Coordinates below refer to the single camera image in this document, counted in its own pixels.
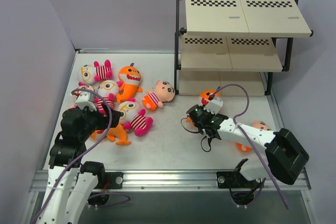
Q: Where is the orange shark plush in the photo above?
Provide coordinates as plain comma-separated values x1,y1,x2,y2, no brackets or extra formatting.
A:
185,90,221,126
116,62,143,104
103,123,131,145

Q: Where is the orange shark plush back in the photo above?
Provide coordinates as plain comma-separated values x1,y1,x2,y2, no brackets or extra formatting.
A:
116,62,143,104

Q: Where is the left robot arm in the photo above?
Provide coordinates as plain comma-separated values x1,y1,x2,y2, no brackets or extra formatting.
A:
31,106,122,223

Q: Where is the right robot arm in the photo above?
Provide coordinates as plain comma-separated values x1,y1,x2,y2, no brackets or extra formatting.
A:
186,105,309,187

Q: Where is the cream black three-tier shelf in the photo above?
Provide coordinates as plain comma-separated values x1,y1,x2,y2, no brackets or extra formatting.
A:
174,0,313,96

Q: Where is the peach boy plush left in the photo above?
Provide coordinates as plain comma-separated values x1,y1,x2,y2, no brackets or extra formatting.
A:
69,85,94,109

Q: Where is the peach boy plush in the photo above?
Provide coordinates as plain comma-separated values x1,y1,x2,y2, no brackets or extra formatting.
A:
69,85,94,109
142,80,175,111
236,120,271,153

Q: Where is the peach boy plush right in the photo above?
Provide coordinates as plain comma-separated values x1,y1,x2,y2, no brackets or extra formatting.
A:
236,120,271,153

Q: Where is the white pink glasses plush middle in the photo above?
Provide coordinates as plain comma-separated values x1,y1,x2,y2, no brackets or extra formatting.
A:
94,80,122,115

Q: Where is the white pink glasses plush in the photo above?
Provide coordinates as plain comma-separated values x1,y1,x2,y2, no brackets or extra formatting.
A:
118,98,154,137
94,80,122,115

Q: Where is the white pink glasses plush front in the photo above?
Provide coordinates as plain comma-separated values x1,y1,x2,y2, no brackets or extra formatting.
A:
118,98,154,137

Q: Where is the peach boy plush centre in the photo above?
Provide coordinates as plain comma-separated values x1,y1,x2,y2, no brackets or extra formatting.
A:
142,80,175,111

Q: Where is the white pink striped plush back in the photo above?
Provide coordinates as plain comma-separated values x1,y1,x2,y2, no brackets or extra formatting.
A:
78,59,113,86

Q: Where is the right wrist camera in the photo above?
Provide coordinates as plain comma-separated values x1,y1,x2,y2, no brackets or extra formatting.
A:
204,97,224,114

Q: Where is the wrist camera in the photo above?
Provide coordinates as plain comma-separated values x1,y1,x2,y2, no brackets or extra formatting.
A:
75,91,97,111
204,97,224,114

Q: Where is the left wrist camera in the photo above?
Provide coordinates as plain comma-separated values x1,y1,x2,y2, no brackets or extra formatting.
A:
75,91,97,111

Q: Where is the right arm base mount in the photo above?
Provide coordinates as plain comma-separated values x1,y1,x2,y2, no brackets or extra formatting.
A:
216,171,235,189

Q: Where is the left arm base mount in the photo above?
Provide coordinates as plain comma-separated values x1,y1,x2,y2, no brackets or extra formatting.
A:
103,172,124,190

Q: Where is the aluminium front rail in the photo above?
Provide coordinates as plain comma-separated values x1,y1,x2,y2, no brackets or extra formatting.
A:
29,170,311,192

